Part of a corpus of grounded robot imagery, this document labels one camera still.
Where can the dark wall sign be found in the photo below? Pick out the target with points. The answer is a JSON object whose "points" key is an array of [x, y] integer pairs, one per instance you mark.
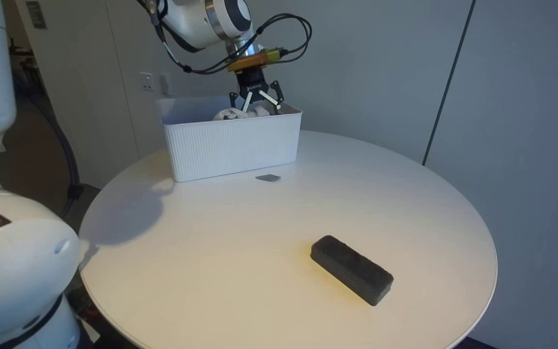
{"points": [[35, 15]]}

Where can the white wall outlet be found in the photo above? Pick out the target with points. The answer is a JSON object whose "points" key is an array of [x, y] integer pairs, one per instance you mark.
{"points": [[148, 82]]}

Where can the cream knitted cloth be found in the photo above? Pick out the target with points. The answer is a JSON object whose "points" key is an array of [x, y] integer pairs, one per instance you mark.
{"points": [[233, 113]]}

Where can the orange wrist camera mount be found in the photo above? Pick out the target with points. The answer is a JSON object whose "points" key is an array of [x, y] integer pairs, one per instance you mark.
{"points": [[256, 61]]}

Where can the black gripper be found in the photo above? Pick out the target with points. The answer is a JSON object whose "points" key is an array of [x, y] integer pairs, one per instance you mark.
{"points": [[252, 79]]}

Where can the black rectangular block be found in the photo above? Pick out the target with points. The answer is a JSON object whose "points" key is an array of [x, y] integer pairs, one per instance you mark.
{"points": [[353, 271]]}

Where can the white plastic basket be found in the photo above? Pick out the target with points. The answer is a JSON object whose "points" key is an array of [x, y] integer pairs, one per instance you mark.
{"points": [[231, 146]]}

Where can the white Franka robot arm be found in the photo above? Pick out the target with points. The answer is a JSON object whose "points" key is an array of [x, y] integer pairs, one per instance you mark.
{"points": [[14, 259]]}

